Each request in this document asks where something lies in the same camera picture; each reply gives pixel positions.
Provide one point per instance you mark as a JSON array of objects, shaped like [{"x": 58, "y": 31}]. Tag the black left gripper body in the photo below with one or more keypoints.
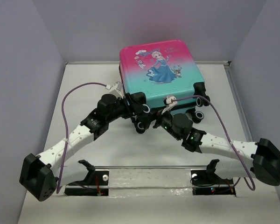
[{"x": 122, "y": 109}]

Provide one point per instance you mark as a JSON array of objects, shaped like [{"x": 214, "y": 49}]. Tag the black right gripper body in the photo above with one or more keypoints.
[{"x": 166, "y": 123}]

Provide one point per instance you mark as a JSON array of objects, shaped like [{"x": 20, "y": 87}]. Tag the pink and teal suitcase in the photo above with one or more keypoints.
[{"x": 162, "y": 69}]

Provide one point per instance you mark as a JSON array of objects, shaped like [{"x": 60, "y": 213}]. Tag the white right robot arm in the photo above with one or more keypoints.
[{"x": 260, "y": 160}]

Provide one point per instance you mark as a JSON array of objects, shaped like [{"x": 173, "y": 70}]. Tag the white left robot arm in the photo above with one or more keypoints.
[{"x": 42, "y": 174}]

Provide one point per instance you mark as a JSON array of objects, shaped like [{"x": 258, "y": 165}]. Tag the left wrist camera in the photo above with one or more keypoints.
[{"x": 115, "y": 89}]

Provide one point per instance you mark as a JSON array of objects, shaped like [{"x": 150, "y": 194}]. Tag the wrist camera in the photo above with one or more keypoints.
[
  {"x": 170, "y": 102},
  {"x": 115, "y": 89}
]

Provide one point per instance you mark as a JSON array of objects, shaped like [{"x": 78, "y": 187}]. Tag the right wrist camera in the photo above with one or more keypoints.
[{"x": 170, "y": 102}]

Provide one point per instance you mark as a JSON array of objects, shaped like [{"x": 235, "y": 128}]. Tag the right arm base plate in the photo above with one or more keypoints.
[{"x": 206, "y": 183}]

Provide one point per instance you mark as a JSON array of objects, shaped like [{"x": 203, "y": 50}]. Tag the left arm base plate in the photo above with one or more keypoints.
[{"x": 83, "y": 179}]

